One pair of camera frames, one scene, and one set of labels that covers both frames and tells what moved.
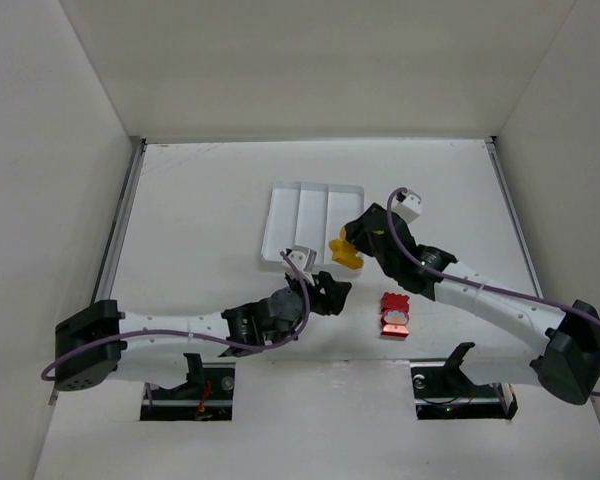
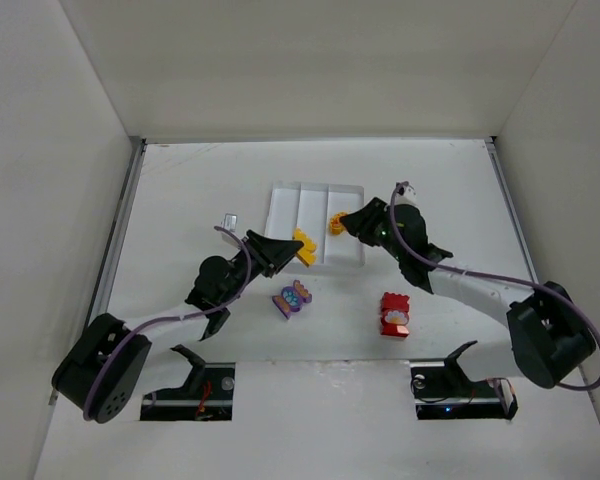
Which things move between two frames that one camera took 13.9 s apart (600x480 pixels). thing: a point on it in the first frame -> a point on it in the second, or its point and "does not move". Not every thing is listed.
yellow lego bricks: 344,252 -> 307,253
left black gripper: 323,295 -> 259,252
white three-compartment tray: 310,215 does not move
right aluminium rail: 495,151 does not move
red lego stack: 395,314 does not move
